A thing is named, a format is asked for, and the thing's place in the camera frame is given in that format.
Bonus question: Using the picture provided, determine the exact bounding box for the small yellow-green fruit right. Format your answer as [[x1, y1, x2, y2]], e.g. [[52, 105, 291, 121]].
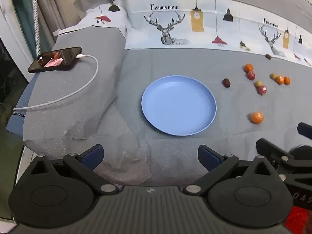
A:
[[270, 73, 277, 80]]

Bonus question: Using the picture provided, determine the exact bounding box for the small yellow-green fruit lower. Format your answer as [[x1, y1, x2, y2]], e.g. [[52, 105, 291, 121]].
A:
[[254, 81, 262, 88]]

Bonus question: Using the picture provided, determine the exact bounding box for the orange cluster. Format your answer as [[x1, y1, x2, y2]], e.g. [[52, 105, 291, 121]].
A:
[[275, 75, 285, 85]]

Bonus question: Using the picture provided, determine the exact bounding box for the small orange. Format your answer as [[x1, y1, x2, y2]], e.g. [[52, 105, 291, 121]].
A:
[[284, 77, 291, 85], [244, 63, 254, 74]]

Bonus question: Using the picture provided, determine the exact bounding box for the red fruit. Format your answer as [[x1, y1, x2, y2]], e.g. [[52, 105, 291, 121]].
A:
[[258, 85, 267, 96], [246, 71, 256, 81]]

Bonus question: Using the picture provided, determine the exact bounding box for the grey printed sofa cover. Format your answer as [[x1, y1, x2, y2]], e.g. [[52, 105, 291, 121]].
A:
[[7, 0, 311, 184]]

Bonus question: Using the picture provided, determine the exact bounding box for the dark red date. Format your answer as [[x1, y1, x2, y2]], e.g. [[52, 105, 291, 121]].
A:
[[265, 54, 272, 60], [223, 78, 230, 88]]

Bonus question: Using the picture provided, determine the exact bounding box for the blue round plate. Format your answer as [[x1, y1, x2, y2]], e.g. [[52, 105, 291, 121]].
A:
[[141, 75, 217, 136]]

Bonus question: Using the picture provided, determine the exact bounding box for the small yellow-green fruit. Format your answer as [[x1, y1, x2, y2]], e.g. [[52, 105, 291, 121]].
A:
[[254, 81, 262, 88], [270, 73, 277, 80]]

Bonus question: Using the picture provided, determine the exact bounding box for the white charging cable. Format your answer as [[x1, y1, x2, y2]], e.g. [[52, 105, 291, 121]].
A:
[[13, 54, 99, 111]]

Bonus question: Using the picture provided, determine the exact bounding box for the grey curtain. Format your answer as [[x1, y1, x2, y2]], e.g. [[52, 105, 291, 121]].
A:
[[36, 0, 68, 52]]

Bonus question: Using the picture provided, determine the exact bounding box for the black smartphone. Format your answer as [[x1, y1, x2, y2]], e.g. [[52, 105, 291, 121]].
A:
[[28, 47, 82, 74]]

